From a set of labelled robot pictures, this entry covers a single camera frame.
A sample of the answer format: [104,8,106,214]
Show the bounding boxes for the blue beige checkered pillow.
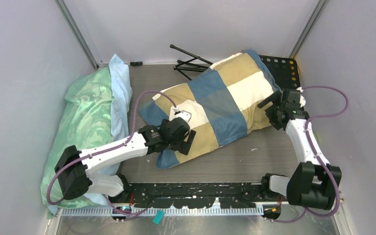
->
[138,49,280,168]

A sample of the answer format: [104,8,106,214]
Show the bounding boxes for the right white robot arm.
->
[258,89,342,210]

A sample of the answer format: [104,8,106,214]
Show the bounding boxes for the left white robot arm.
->
[52,117,196,203]

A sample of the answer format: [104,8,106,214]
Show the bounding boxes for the light blue pillow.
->
[87,53,133,207]

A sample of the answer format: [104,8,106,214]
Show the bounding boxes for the green patterned pillow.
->
[41,67,113,214]

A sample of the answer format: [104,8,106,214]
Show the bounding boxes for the black perforated board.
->
[260,55,301,89]

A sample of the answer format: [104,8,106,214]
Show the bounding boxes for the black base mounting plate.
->
[111,183,281,209]

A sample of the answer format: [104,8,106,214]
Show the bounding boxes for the black folding tripod stand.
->
[169,44,213,81]

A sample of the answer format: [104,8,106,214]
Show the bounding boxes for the teal tape piece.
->
[152,210,165,225]

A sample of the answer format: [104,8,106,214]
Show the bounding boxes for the small black clip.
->
[130,61,143,67]

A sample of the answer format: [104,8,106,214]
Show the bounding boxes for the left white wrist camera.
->
[169,109,192,123]

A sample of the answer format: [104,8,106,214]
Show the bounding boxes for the aluminium slotted rail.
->
[60,194,343,217]

